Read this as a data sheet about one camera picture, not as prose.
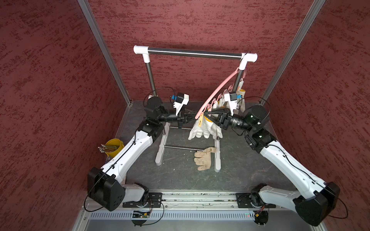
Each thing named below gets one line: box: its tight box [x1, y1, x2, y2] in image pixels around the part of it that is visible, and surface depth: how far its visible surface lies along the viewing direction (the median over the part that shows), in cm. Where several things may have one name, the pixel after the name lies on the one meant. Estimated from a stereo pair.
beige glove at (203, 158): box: [194, 147, 217, 171], surface depth 88 cm
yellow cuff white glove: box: [235, 89, 246, 115], surface depth 56 cm
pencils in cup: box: [97, 143, 118, 153], surface depth 76 cm
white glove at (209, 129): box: [201, 115, 224, 140], surface depth 62 cm
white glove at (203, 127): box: [187, 115, 214, 141], surface depth 70 cm
